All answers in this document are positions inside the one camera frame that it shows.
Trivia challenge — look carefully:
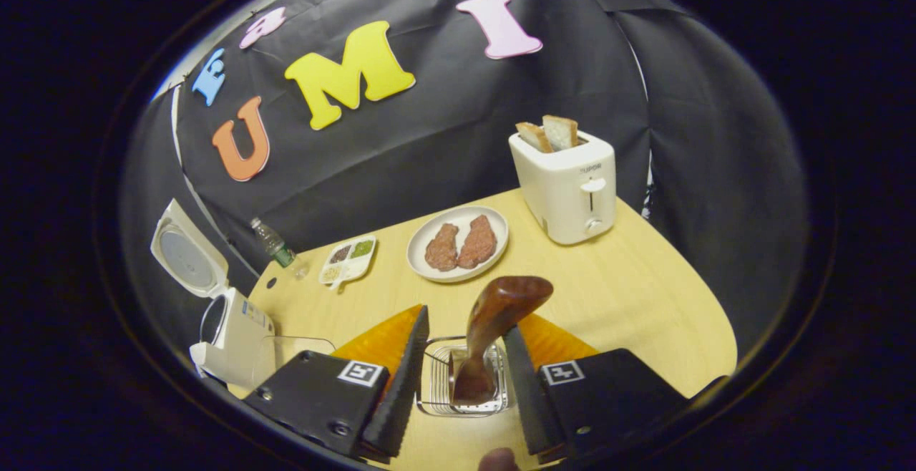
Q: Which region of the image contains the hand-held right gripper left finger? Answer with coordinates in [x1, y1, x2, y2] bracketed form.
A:
[242, 304, 431, 461]

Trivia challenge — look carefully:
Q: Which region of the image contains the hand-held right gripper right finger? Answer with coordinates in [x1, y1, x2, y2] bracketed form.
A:
[503, 314, 689, 461]

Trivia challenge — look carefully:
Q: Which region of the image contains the wire chopstick holder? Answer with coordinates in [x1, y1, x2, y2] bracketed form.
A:
[416, 335, 510, 417]

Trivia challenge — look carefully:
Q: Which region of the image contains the brown wooden spoon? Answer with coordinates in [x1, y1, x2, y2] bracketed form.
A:
[451, 276, 555, 406]

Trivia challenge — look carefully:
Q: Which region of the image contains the white rice cooker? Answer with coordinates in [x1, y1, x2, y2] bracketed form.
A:
[150, 199, 277, 391]

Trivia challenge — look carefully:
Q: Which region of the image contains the white divided seasoning tray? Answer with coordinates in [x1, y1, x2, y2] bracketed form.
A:
[318, 235, 378, 291]

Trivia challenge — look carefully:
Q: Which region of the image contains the brown meat piece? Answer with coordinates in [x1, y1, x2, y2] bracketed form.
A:
[457, 215, 498, 269]
[425, 223, 459, 272]

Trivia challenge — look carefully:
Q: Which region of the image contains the white round plate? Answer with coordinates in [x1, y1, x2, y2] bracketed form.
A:
[406, 205, 510, 283]

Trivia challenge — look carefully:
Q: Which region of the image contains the clear plastic water bottle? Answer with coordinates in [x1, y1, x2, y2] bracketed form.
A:
[250, 218, 310, 280]

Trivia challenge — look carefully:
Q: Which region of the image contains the white toaster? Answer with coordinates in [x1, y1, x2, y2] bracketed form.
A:
[509, 130, 617, 246]

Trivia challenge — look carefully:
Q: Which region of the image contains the toast slice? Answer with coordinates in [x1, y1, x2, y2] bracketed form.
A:
[542, 115, 579, 151]
[515, 122, 554, 154]

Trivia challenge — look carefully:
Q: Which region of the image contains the black backdrop cloth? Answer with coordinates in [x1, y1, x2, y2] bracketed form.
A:
[122, 0, 809, 357]

